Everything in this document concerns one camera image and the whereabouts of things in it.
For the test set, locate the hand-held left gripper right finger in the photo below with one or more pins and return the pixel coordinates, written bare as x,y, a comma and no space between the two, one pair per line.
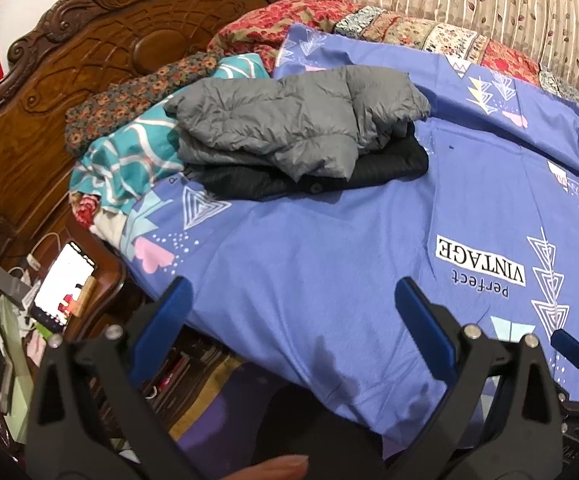
424,332

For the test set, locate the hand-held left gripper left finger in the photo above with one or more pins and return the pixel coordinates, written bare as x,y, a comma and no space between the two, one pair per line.
162,332

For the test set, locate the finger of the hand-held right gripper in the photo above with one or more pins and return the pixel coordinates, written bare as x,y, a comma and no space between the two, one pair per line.
569,347

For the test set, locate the black striped garment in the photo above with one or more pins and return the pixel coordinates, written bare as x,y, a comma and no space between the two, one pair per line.
384,165

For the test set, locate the grey down jacket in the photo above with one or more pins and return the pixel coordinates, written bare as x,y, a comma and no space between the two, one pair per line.
294,110

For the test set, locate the person's left hand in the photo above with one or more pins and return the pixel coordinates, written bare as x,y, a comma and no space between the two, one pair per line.
274,469

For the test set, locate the wooden nightstand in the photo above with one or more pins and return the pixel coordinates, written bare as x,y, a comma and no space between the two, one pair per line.
111,280

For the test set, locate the blue printed bed sheet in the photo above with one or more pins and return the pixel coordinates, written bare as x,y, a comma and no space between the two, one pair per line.
344,260

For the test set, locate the smartphone with lit screen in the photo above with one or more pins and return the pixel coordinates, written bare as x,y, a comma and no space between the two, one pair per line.
61,285

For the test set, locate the rose print cloth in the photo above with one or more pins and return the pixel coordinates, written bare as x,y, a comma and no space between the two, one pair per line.
86,207

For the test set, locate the teal patterned pillow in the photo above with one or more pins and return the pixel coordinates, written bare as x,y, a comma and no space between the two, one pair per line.
129,155

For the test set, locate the brown floral pillow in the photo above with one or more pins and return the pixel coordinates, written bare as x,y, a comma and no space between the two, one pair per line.
119,105

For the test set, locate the carved wooden headboard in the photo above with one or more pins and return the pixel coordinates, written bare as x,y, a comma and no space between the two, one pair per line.
69,60

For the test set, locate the red floral patchwork quilt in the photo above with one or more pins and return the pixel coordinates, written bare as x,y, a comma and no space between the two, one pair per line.
279,25

